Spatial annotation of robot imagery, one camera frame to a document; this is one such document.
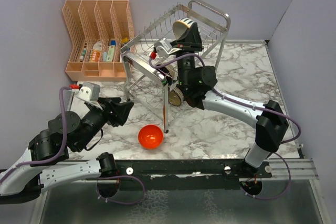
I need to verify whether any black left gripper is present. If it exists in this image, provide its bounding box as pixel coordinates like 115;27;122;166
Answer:
76;97;134;152

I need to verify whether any dark patterned cream-inside bowl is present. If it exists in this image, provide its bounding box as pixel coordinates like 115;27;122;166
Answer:
168;87;184;106

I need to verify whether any red bowl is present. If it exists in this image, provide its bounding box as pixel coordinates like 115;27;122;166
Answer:
138;124;164;149

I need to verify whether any beige speckled bowl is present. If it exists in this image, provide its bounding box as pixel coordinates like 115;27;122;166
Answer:
172;18;195;39

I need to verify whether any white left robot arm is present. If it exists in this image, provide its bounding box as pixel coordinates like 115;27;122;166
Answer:
1;82;134;204

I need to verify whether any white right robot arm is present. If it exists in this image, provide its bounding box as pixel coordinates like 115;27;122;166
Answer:
150;18;289;177

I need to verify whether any white blue tube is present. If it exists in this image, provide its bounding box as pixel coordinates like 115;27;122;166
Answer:
106;39;117;62

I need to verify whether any orange white packet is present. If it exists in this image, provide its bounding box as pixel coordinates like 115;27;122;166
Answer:
89;41;102;62

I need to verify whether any small green white tube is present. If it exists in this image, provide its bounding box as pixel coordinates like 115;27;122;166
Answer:
79;47;87;62

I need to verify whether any cream bottle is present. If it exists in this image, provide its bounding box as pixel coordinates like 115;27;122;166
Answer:
121;37;132;54

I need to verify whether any peach plastic file organizer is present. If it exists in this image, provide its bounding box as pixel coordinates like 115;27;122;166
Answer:
62;0;135;82

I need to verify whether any steel wire dish rack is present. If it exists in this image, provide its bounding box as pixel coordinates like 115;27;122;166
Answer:
121;0;231;133

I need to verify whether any black aluminium frame rail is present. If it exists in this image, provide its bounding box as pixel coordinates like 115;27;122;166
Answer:
42;153;318;192

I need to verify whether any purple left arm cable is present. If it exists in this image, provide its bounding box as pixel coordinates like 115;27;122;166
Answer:
0;87;150;205

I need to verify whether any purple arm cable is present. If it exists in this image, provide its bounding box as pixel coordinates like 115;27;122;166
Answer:
149;54;302;201
0;87;150;205

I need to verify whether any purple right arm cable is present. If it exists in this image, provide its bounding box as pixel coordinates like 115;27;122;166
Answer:
149;54;302;201

